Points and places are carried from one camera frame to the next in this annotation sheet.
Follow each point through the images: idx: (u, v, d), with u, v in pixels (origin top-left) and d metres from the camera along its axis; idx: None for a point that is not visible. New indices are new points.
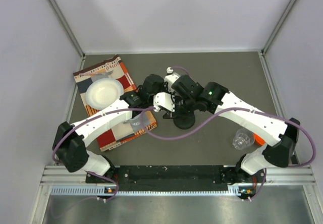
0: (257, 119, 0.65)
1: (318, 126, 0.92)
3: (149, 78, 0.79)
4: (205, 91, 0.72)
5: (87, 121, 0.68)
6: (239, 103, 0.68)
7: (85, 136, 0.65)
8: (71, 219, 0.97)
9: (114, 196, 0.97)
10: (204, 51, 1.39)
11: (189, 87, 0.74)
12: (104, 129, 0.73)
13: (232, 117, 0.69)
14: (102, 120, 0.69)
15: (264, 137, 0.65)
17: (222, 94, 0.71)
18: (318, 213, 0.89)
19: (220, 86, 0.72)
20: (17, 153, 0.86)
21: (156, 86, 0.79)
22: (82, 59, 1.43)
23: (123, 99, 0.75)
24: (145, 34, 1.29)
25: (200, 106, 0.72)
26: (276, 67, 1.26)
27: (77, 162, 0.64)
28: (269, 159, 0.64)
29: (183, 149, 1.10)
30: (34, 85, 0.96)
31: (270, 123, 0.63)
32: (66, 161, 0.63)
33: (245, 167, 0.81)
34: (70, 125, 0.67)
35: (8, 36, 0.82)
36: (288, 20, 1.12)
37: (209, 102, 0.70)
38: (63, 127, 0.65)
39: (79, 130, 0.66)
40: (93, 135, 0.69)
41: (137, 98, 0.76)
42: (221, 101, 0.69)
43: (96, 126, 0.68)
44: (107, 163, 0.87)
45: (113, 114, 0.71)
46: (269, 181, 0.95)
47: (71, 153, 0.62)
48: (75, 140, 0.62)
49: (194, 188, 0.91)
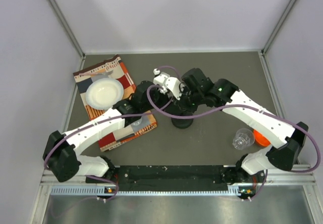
0: (265, 120, 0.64)
1: (318, 128, 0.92)
3: (139, 87, 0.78)
4: (215, 87, 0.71)
5: (78, 130, 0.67)
6: (249, 102, 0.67)
7: (75, 146, 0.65)
8: (71, 218, 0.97)
9: (114, 196, 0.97)
10: (204, 51, 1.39)
11: (199, 79, 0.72)
12: (97, 138, 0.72)
13: (240, 115, 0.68)
14: (94, 129, 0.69)
15: (271, 140, 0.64)
17: (231, 92, 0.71)
18: (319, 213, 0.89)
19: (230, 83, 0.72)
20: (17, 153, 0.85)
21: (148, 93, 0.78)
22: (82, 59, 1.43)
23: (116, 107, 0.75)
24: (144, 34, 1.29)
25: (208, 101, 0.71)
26: (277, 67, 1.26)
27: (67, 172, 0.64)
28: (273, 162, 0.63)
29: (183, 150, 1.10)
30: (33, 85, 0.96)
31: (277, 125, 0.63)
32: (56, 170, 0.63)
33: (245, 166, 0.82)
34: (61, 133, 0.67)
35: (8, 36, 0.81)
36: (288, 20, 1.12)
37: (218, 97, 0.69)
38: (54, 136, 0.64)
39: (71, 140, 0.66)
40: (85, 144, 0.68)
41: (129, 107, 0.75)
42: (230, 98, 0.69)
43: (88, 135, 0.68)
44: (105, 165, 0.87)
45: (106, 122, 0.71)
46: (269, 181, 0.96)
47: (62, 163, 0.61)
48: (66, 149, 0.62)
49: (194, 188, 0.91)
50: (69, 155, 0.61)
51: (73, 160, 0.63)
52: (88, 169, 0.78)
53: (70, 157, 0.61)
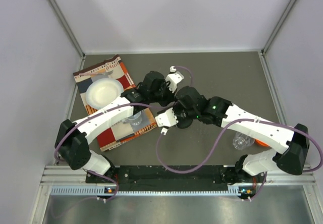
0: (263, 128, 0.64)
1: (318, 128, 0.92)
3: (149, 75, 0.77)
4: (210, 106, 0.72)
5: (89, 118, 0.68)
6: (243, 114, 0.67)
7: (87, 133, 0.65)
8: (72, 219, 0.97)
9: (114, 196, 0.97)
10: (204, 51, 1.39)
11: (195, 98, 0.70)
12: (106, 127, 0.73)
13: (238, 128, 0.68)
14: (104, 117, 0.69)
15: (273, 146, 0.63)
17: (225, 107, 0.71)
18: (319, 213, 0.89)
19: (223, 99, 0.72)
20: (17, 153, 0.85)
21: (157, 82, 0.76)
22: (82, 59, 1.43)
23: (124, 96, 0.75)
24: (144, 34, 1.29)
25: (205, 120, 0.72)
26: (277, 67, 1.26)
27: (80, 160, 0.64)
28: (282, 168, 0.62)
29: (184, 150, 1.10)
30: (34, 85, 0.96)
31: (276, 131, 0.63)
32: (69, 158, 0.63)
33: (247, 168, 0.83)
34: (72, 122, 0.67)
35: (8, 36, 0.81)
36: (288, 20, 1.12)
37: (214, 116, 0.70)
38: (65, 124, 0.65)
39: (82, 127, 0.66)
40: (95, 132, 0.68)
41: (137, 95, 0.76)
42: (225, 114, 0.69)
43: (98, 123, 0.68)
44: (107, 163, 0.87)
45: (115, 110, 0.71)
46: (269, 181, 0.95)
47: (74, 150, 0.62)
48: (78, 136, 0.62)
49: (194, 188, 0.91)
50: (81, 142, 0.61)
51: (85, 147, 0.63)
52: (93, 165, 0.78)
53: (82, 144, 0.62)
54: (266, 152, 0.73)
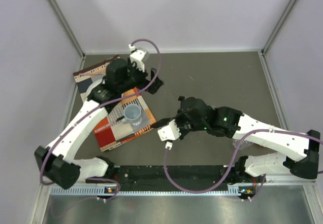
0: (279, 138, 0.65)
1: (318, 128, 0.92)
3: (110, 67, 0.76)
4: (220, 118, 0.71)
5: (61, 137, 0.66)
6: (256, 124, 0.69)
7: (65, 154, 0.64)
8: (71, 219, 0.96)
9: (114, 196, 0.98)
10: (204, 51, 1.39)
11: (203, 111, 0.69)
12: (83, 138, 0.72)
13: (253, 139, 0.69)
14: (76, 130, 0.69)
15: (288, 155, 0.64)
17: (236, 118, 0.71)
18: (318, 213, 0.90)
19: (232, 110, 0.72)
20: (17, 153, 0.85)
21: (119, 72, 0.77)
22: (82, 59, 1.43)
23: (91, 98, 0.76)
24: (144, 34, 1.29)
25: (216, 133, 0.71)
26: (277, 67, 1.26)
27: (69, 178, 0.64)
28: (298, 173, 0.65)
29: (184, 151, 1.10)
30: (33, 85, 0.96)
31: (292, 140, 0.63)
32: (57, 180, 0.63)
33: (250, 170, 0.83)
34: (45, 148, 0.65)
35: (8, 36, 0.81)
36: (288, 20, 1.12)
37: (226, 128, 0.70)
38: (38, 152, 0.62)
39: (58, 150, 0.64)
40: (74, 148, 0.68)
41: (104, 92, 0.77)
42: (238, 126, 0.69)
43: (72, 139, 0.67)
44: (104, 164, 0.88)
45: (86, 119, 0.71)
46: (269, 181, 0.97)
47: (58, 174, 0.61)
48: (56, 160, 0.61)
49: (194, 188, 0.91)
50: (63, 164, 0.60)
51: (69, 165, 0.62)
52: (89, 171, 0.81)
53: (63, 166, 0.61)
54: (274, 155, 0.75)
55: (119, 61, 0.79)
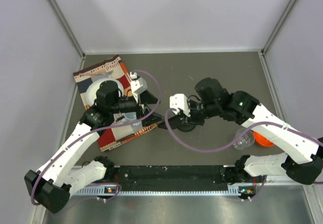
0: (289, 136, 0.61)
1: (318, 128, 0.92)
3: (99, 92, 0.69)
4: (234, 101, 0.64)
5: (51, 162, 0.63)
6: (271, 117, 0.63)
7: (54, 179, 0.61)
8: (71, 219, 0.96)
9: (114, 196, 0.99)
10: (204, 51, 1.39)
11: (217, 92, 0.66)
12: (75, 161, 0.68)
13: (262, 130, 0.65)
14: (67, 155, 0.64)
15: (292, 155, 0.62)
17: (252, 106, 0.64)
18: (319, 213, 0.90)
19: (251, 96, 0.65)
20: (17, 153, 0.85)
21: (112, 96, 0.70)
22: (82, 59, 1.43)
23: (84, 121, 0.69)
24: (144, 34, 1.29)
25: (227, 116, 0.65)
26: (277, 67, 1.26)
27: (59, 203, 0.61)
28: (293, 176, 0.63)
29: (184, 151, 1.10)
30: (33, 85, 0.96)
31: (302, 142, 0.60)
32: (47, 205, 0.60)
33: (249, 169, 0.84)
34: (36, 171, 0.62)
35: (8, 36, 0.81)
36: (288, 20, 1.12)
37: (238, 112, 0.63)
38: (29, 176, 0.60)
39: (47, 175, 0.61)
40: (65, 172, 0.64)
41: (97, 115, 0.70)
42: (252, 114, 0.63)
43: (62, 164, 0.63)
44: (101, 169, 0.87)
45: (77, 143, 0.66)
46: (269, 181, 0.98)
47: (48, 200, 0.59)
48: (46, 185, 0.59)
49: (194, 188, 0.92)
50: (51, 190, 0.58)
51: (59, 190, 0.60)
52: (85, 180, 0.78)
53: (53, 192, 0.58)
54: (274, 156, 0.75)
55: (111, 84, 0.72)
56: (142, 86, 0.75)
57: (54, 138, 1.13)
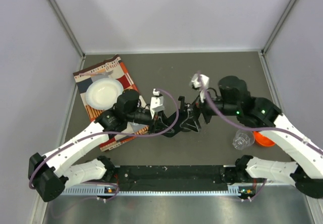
0: (307, 151, 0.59)
1: (318, 128, 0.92)
3: (122, 96, 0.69)
4: (257, 108, 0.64)
5: (58, 151, 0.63)
6: (291, 129, 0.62)
7: (56, 169, 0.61)
8: (71, 219, 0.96)
9: (114, 196, 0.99)
10: (204, 51, 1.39)
11: (241, 95, 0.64)
12: (80, 156, 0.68)
13: (279, 141, 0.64)
14: (74, 148, 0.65)
15: (307, 169, 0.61)
17: (274, 115, 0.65)
18: (319, 213, 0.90)
19: (273, 104, 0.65)
20: (17, 154, 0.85)
21: (131, 104, 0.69)
22: (82, 59, 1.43)
23: (98, 120, 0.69)
24: (144, 34, 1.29)
25: (248, 122, 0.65)
26: (277, 67, 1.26)
27: (52, 191, 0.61)
28: (303, 189, 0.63)
29: (183, 152, 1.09)
30: (34, 85, 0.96)
31: (320, 158, 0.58)
32: (41, 191, 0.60)
33: (250, 170, 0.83)
34: (42, 156, 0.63)
35: (8, 36, 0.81)
36: (288, 20, 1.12)
37: (259, 120, 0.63)
38: (34, 159, 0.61)
39: (51, 162, 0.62)
40: (67, 164, 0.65)
41: (112, 119, 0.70)
42: (273, 123, 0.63)
43: (68, 156, 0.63)
44: (102, 168, 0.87)
45: (87, 140, 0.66)
46: (269, 181, 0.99)
47: (44, 185, 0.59)
48: (47, 172, 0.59)
49: (193, 188, 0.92)
50: (50, 178, 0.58)
51: (57, 180, 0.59)
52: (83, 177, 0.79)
53: (50, 180, 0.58)
54: (283, 164, 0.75)
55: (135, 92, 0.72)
56: (161, 105, 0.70)
57: (54, 138, 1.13)
